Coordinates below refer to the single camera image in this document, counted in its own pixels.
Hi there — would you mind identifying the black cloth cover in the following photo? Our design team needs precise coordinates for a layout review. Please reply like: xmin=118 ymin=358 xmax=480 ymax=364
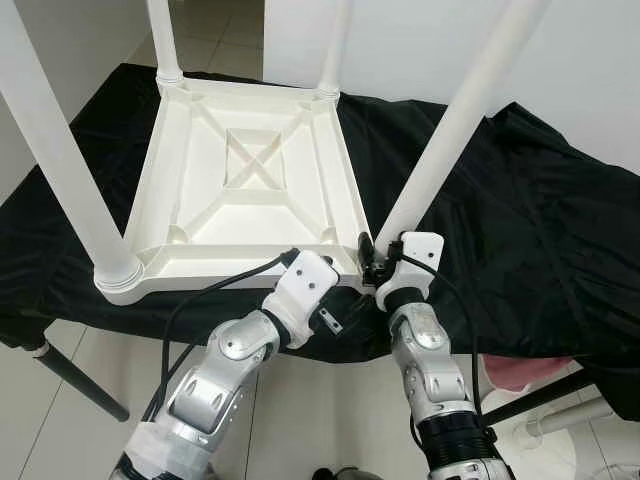
xmin=0 ymin=62 xmax=640 ymax=421

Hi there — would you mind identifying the grey robot right foot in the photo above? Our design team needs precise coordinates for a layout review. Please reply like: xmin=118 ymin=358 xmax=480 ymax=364
xmin=312 ymin=467 xmax=366 ymax=480

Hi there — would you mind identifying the pink soft object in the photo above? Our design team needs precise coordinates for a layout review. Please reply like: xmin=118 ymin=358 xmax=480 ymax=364
xmin=483 ymin=353 xmax=576 ymax=393

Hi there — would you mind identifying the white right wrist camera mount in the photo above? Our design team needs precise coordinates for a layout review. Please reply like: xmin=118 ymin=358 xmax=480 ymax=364
xmin=375 ymin=231 xmax=446 ymax=301

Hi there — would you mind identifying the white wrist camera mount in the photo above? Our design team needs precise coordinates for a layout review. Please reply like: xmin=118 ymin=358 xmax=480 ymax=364
xmin=262 ymin=250 xmax=339 ymax=349
xmin=375 ymin=231 xmax=446 ymax=301

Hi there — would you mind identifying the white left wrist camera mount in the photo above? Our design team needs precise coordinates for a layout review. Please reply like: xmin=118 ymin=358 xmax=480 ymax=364
xmin=262 ymin=250 xmax=339 ymax=349

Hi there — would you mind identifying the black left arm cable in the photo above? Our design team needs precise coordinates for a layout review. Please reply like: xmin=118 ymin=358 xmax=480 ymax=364
xmin=150 ymin=250 xmax=299 ymax=421

